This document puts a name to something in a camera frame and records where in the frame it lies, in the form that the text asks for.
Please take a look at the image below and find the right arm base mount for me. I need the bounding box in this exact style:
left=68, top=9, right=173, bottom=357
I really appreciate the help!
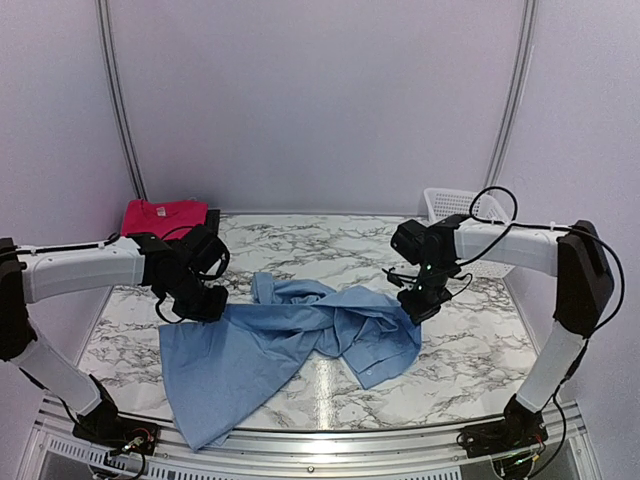
left=456, top=420, right=548, bottom=458

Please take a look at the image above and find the magenta t-shirt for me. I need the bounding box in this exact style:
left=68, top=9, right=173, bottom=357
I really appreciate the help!
left=120, top=200, right=208, bottom=240

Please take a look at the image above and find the left wall aluminium profile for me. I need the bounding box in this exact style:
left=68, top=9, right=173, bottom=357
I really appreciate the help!
left=94, top=0, right=148, bottom=200

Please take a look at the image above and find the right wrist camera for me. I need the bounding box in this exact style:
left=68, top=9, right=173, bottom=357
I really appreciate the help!
left=383, top=267, right=416, bottom=289

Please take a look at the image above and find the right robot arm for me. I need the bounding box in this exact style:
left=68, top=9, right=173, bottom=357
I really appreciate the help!
left=389, top=215, right=625, bottom=448

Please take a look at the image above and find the folded black garment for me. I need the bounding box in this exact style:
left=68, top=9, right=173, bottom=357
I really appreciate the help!
left=205, top=209, right=221, bottom=235

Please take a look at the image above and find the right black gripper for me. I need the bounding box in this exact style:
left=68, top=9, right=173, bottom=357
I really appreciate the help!
left=398, top=257, right=455, bottom=323

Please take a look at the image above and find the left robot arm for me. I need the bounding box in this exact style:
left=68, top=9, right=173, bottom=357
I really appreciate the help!
left=1, top=224, right=230, bottom=445

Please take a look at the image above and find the white plastic laundry basket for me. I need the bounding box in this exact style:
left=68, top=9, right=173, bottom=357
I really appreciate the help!
left=422, top=186, right=519, bottom=279

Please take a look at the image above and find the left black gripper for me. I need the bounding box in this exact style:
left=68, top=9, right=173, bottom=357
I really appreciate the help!
left=160, top=268, right=228, bottom=322

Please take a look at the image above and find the light blue shirt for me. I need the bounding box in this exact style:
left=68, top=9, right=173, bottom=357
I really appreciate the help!
left=158, top=273, right=421, bottom=451

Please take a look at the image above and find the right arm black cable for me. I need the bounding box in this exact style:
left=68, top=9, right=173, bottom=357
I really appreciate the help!
left=467, top=185, right=519, bottom=266

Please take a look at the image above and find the wall aluminium profile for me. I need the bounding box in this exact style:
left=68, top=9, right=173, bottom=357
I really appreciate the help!
left=483, top=0, right=539, bottom=187
left=94, top=0, right=148, bottom=200

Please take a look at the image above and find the right wall aluminium profile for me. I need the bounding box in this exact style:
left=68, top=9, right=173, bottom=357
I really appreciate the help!
left=483, top=0, right=539, bottom=187

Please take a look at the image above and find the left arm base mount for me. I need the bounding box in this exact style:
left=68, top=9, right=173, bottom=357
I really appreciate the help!
left=72, top=418, right=159, bottom=456

